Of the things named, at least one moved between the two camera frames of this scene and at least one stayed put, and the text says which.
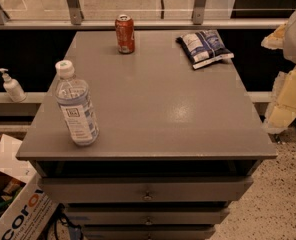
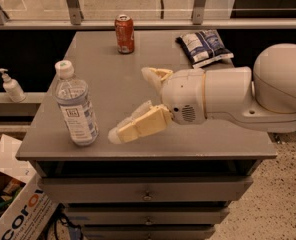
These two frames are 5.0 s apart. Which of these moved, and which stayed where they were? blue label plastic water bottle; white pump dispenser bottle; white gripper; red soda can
Moved: white gripper
Stayed: white pump dispenser bottle; red soda can; blue label plastic water bottle
